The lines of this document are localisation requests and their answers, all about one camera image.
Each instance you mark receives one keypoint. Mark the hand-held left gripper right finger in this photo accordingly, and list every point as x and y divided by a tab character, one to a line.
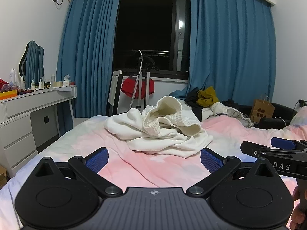
212	161

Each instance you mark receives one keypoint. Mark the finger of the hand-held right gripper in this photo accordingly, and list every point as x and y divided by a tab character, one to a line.
251	148
283	143

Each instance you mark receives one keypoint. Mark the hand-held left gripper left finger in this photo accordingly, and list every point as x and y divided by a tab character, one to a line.
97	160

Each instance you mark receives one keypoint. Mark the white knit sweater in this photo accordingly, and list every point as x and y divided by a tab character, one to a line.
148	139

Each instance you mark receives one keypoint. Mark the dark clothes pile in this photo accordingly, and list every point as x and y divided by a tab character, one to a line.
193	100

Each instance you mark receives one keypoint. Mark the person's right hand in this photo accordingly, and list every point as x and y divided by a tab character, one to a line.
297	218

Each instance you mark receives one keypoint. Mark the pastel pillow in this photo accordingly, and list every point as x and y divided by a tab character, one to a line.
298	122

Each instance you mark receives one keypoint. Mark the black armchair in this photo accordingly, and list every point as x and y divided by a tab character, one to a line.
283	115

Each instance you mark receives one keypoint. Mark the brown paper bag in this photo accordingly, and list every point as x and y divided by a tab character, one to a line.
262	111

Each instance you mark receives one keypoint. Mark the grey white crumpled cloth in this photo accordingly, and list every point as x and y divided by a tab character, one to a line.
223	111

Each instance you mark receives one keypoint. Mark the pastel pink bed blanket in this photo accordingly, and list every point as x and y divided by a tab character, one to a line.
144	170

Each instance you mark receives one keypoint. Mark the mustard yellow cloth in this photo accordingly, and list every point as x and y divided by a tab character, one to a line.
207	95

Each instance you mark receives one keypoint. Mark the white folding board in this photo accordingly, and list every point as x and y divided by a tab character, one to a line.
115	91

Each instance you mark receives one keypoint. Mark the red cloth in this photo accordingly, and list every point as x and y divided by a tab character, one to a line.
129	86

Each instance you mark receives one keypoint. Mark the white dresser with drawers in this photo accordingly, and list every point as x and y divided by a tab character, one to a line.
19	129

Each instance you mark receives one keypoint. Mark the white tissue box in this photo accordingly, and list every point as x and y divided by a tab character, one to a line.
66	81

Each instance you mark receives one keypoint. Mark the beige box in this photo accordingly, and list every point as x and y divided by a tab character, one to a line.
58	84

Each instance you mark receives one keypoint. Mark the garment steamer stand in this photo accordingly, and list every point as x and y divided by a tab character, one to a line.
141	76

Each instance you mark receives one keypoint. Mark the small white bottle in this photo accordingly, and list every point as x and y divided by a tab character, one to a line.
40	83
32	86

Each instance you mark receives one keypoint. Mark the cardboard box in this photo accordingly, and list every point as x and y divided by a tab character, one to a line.
2	176

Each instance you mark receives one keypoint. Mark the blue curtain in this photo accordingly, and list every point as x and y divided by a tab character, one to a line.
230	40
88	52

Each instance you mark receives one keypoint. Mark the orange box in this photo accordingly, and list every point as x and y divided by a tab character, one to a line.
8	95

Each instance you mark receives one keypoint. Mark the white spray can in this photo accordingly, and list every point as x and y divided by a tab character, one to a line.
12	76

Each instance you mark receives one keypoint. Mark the wavy framed mirror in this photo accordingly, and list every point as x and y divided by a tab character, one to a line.
32	60

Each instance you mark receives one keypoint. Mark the dark framed window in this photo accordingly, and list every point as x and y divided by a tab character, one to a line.
148	24

